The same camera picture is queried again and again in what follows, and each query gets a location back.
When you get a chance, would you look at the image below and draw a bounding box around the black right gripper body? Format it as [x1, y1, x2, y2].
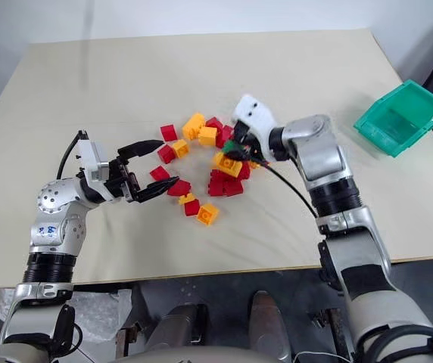
[232, 119, 266, 160]

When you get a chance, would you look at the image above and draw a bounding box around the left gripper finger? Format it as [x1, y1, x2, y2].
[132, 176, 181, 204]
[117, 139, 164, 158]

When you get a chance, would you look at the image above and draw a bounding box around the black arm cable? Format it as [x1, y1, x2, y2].
[253, 157, 319, 219]
[57, 129, 89, 179]

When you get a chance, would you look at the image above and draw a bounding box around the red toy block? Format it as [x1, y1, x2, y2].
[183, 199, 201, 218]
[207, 169, 227, 197]
[236, 160, 254, 182]
[167, 179, 193, 198]
[157, 144, 176, 165]
[160, 123, 178, 142]
[216, 125, 236, 150]
[223, 177, 245, 197]
[149, 165, 171, 182]
[204, 116, 225, 132]

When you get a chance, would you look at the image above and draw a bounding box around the teal plastic bin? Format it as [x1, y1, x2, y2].
[353, 79, 433, 159]

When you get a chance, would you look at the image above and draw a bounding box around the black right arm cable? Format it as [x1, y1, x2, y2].
[253, 157, 319, 219]

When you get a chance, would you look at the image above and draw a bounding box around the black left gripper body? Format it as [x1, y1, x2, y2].
[104, 154, 141, 204]

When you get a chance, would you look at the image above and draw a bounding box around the thin white cable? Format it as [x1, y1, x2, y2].
[291, 350, 356, 363]

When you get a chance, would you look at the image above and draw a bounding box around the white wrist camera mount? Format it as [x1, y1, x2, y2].
[232, 95, 279, 153]
[75, 139, 111, 183]

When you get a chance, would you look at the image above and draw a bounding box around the dark rounded shape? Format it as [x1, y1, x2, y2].
[247, 290, 290, 363]
[145, 302, 208, 353]

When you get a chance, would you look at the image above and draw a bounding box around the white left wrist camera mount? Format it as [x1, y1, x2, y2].
[75, 139, 111, 183]

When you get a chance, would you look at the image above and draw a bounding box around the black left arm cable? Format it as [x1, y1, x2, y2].
[57, 129, 89, 179]

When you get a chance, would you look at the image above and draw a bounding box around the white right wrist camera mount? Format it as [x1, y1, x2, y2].
[232, 95, 279, 153]

